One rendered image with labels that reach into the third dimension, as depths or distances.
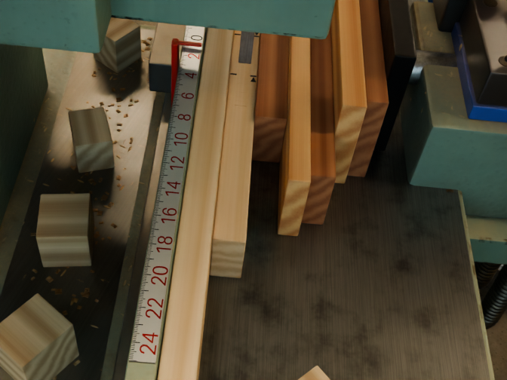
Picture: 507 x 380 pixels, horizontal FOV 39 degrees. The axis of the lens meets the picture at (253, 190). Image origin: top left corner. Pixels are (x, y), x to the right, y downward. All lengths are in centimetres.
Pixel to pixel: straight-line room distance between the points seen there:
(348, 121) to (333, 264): 9
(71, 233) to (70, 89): 20
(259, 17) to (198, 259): 15
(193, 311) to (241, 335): 6
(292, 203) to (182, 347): 13
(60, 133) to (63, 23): 26
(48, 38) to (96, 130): 20
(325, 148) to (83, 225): 20
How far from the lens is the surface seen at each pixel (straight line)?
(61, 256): 57
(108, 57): 73
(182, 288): 39
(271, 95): 50
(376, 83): 48
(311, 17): 45
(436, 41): 56
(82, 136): 62
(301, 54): 52
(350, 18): 53
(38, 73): 68
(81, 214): 56
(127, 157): 65
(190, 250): 41
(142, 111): 69
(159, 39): 69
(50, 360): 52
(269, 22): 45
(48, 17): 43
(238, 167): 46
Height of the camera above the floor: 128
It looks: 50 degrees down
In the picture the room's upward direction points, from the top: 8 degrees clockwise
